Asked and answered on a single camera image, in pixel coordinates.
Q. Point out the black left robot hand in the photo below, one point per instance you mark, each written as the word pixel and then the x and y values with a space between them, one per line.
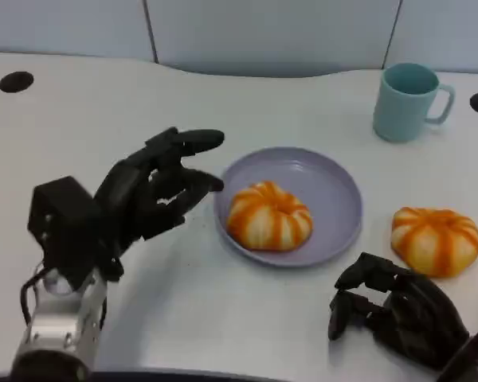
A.
pixel 135 195

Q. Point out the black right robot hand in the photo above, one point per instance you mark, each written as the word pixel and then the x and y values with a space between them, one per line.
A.
pixel 418 318

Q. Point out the orange and white bread roll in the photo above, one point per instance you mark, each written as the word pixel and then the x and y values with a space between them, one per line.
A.
pixel 269 219
pixel 434 240

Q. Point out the lilac plate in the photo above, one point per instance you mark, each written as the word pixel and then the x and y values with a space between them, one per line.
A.
pixel 330 187

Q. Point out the grey partition panel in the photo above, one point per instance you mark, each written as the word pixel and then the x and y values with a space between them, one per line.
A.
pixel 271 36
pixel 63 24
pixel 446 32

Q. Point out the pale green mug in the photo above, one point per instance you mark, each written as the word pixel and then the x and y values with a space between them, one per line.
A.
pixel 400 113

